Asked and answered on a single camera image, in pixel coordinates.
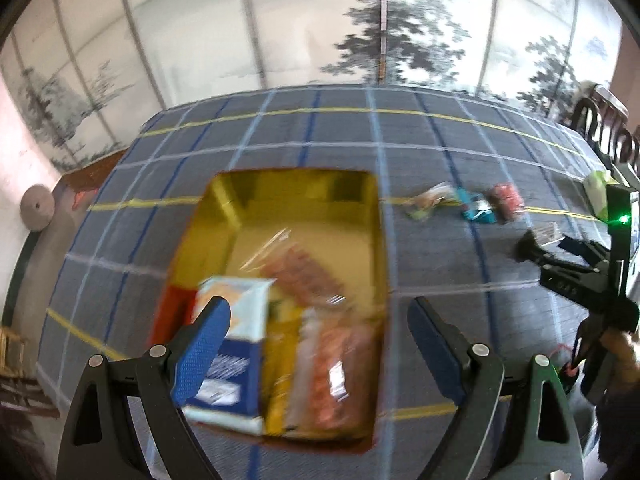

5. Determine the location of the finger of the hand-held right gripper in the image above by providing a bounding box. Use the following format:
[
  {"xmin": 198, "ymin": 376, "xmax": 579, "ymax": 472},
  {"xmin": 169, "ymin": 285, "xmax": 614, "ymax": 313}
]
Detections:
[
  {"xmin": 556, "ymin": 236, "xmax": 610, "ymax": 263},
  {"xmin": 516, "ymin": 232, "xmax": 568, "ymax": 275}
]

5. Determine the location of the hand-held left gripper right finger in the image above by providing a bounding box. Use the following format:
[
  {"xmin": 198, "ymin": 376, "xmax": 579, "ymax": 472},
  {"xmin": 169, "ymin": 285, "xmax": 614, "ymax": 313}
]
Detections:
[{"xmin": 407, "ymin": 296, "xmax": 586, "ymax": 480}]

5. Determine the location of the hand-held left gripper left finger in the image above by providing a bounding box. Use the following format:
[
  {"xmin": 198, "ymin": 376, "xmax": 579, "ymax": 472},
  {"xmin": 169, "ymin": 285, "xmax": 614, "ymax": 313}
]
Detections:
[{"xmin": 56, "ymin": 296, "xmax": 232, "ymax": 480}]

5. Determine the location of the clear brown snack packet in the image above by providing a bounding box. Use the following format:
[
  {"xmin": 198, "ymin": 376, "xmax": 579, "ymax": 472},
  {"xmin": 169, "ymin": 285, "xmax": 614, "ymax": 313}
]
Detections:
[{"xmin": 525, "ymin": 221, "xmax": 562, "ymax": 249}]

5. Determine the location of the blue and white snack box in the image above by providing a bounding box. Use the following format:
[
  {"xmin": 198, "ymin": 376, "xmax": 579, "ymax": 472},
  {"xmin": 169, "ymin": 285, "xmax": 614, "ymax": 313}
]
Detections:
[{"xmin": 182, "ymin": 275, "xmax": 276, "ymax": 436}]

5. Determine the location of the yellow snack packet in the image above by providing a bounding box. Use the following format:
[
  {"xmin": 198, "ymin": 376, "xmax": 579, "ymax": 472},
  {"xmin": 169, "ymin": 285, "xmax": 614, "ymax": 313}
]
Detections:
[{"xmin": 265, "ymin": 300, "xmax": 308, "ymax": 436}]

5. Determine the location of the orange snack packet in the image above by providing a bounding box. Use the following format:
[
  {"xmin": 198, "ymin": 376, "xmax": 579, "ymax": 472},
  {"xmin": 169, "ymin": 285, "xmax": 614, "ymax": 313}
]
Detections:
[{"xmin": 295, "ymin": 305, "xmax": 385, "ymax": 439}]

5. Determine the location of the clear packet of pink snacks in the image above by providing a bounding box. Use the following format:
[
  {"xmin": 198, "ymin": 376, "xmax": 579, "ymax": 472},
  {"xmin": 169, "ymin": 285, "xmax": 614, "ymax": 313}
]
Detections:
[{"xmin": 245, "ymin": 230, "xmax": 351, "ymax": 311}]

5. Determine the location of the gold metal tin box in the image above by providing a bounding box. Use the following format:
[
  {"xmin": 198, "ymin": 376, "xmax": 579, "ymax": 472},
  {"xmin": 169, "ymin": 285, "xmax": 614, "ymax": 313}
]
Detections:
[{"xmin": 150, "ymin": 169, "xmax": 391, "ymax": 453}]

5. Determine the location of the person's right forearm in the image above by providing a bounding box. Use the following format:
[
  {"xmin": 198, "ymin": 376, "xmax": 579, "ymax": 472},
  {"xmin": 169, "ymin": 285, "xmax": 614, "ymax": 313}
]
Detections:
[{"xmin": 594, "ymin": 357, "xmax": 640, "ymax": 480}]

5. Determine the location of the person's right hand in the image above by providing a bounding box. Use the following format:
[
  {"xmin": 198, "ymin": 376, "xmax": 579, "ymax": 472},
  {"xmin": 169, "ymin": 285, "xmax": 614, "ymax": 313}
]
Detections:
[{"xmin": 600, "ymin": 327, "xmax": 640, "ymax": 363}]

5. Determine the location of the green and white tissue pack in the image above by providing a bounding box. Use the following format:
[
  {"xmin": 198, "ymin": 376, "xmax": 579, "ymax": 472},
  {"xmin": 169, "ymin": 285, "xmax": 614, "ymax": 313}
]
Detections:
[{"xmin": 582, "ymin": 170, "xmax": 613, "ymax": 221}]

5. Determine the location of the red round candy packet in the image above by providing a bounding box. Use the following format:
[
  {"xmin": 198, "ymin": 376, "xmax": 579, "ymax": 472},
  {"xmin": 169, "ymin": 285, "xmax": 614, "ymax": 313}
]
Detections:
[{"xmin": 490, "ymin": 182, "xmax": 526, "ymax": 223}]

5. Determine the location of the teal snack packet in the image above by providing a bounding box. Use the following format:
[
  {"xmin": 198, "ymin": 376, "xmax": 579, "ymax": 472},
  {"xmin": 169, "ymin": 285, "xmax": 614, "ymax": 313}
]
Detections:
[{"xmin": 457, "ymin": 189, "xmax": 497, "ymax": 225}]

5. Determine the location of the small clear snack packet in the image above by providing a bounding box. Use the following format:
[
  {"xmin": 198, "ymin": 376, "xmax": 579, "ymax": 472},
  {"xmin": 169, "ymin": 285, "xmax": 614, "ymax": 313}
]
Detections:
[{"xmin": 405, "ymin": 182, "xmax": 453, "ymax": 220}]

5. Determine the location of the dark wooden chair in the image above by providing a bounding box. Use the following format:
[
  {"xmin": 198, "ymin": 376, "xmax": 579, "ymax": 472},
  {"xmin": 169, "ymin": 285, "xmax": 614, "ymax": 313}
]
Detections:
[{"xmin": 562, "ymin": 85, "xmax": 640, "ymax": 171}]

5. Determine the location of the blue plaid tablecloth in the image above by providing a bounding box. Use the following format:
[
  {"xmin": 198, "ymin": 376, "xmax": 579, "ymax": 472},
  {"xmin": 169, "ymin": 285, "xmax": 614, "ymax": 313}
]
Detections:
[{"xmin": 37, "ymin": 84, "xmax": 613, "ymax": 480}]

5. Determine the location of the light wooden chair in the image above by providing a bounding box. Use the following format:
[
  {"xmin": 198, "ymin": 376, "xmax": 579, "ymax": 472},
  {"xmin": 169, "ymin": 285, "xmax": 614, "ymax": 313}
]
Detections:
[{"xmin": 0, "ymin": 325, "xmax": 58, "ymax": 418}]

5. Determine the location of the low wooden bench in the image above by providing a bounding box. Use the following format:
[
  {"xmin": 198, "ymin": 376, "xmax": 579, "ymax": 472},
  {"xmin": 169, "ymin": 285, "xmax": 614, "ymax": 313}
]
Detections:
[{"xmin": 62, "ymin": 152, "xmax": 130, "ymax": 195}]

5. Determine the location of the round stone disc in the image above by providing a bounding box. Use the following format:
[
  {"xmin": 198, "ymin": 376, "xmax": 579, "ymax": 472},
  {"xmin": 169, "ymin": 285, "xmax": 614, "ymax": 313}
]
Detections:
[{"xmin": 20, "ymin": 185, "xmax": 54, "ymax": 232}]

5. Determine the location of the red strap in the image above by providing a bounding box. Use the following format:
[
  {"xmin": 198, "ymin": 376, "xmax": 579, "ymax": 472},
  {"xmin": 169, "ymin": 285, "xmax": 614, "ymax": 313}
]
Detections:
[{"xmin": 552, "ymin": 341, "xmax": 583, "ymax": 380}]

